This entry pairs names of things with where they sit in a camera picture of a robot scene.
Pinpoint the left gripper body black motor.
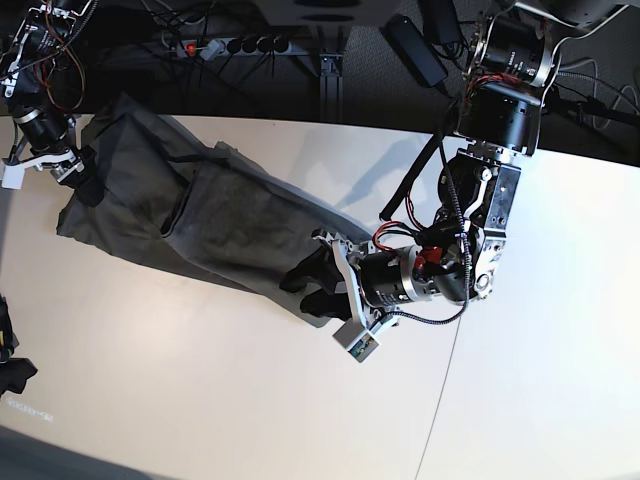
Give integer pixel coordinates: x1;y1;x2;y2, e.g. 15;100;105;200
312;227;446;336

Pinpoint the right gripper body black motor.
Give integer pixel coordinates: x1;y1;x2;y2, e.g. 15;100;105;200
9;112;83;185

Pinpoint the grey-green T-shirt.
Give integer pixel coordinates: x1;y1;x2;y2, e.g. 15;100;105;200
56;96;370;327

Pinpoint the robot arm with left gripper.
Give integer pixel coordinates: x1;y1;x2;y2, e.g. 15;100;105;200
379;0;631;304

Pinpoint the robot arm with right gripper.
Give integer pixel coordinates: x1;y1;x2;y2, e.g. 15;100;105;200
0;0;94;131

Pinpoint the grey power strip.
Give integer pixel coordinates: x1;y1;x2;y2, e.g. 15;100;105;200
161;34;310;62

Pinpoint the black clothes pile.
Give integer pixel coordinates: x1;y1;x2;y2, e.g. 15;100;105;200
0;296;38;396

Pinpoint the white label sticker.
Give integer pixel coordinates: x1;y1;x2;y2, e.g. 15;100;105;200
4;397;54;423

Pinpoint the black power adapter brick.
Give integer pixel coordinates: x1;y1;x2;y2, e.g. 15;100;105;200
382;15;448;88

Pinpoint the black tripod stand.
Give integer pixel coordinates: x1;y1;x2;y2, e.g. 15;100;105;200
544;95;639;127

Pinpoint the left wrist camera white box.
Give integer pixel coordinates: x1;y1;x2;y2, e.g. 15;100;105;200
333;321;380;363

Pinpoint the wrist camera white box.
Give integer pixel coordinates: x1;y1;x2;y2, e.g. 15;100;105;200
333;321;380;363
1;161;25;190

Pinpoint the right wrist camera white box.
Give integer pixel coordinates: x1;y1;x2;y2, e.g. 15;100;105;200
1;161;25;190

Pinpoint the aluminium frame post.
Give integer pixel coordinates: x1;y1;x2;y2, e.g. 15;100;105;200
315;25;346;123

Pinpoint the white cable on floor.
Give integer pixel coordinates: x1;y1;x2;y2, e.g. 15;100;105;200
554;57;640;116

